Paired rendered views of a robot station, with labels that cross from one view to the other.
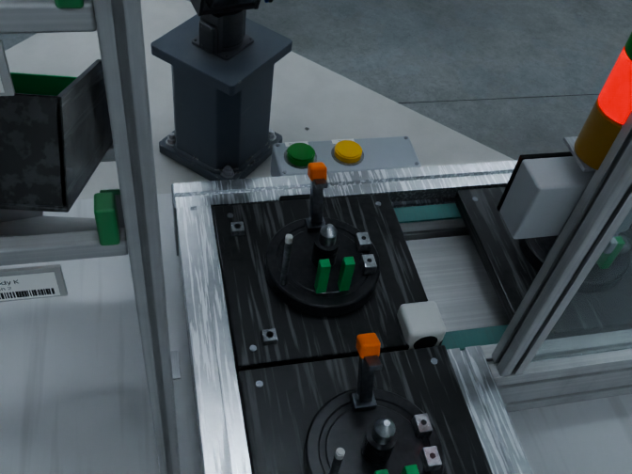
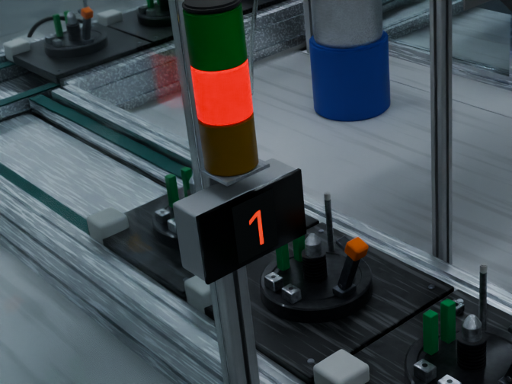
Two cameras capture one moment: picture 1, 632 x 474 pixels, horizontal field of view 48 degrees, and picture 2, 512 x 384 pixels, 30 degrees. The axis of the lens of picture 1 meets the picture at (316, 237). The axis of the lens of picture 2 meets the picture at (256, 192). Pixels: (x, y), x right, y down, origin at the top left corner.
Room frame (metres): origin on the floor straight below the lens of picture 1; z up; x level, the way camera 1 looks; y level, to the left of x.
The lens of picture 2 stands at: (1.24, -0.45, 1.65)
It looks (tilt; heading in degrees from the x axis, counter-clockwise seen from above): 28 degrees down; 163
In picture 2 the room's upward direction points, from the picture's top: 6 degrees counter-clockwise
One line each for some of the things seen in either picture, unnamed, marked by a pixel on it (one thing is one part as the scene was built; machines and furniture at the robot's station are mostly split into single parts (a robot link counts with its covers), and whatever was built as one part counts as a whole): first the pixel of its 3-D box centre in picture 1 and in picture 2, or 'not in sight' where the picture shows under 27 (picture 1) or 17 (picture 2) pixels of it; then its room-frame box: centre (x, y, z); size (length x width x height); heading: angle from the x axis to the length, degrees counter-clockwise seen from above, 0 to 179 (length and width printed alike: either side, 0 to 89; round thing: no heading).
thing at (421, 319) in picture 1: (325, 247); (471, 346); (0.54, -0.01, 1.01); 0.24 x 0.24 x 0.13; 19
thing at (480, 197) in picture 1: (567, 252); not in sight; (0.65, -0.34, 0.96); 0.24 x 0.24 x 0.02; 19
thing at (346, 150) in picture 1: (347, 153); not in sight; (0.77, -0.03, 0.96); 0.04 x 0.04 x 0.02
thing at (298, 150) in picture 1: (300, 156); not in sight; (0.75, 0.04, 0.96); 0.04 x 0.04 x 0.02
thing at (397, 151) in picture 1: (344, 168); not in sight; (0.77, -0.03, 0.93); 0.21 x 0.07 x 0.06; 109
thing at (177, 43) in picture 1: (222, 98); not in sight; (0.85, 0.18, 0.96); 0.15 x 0.15 x 0.20; 64
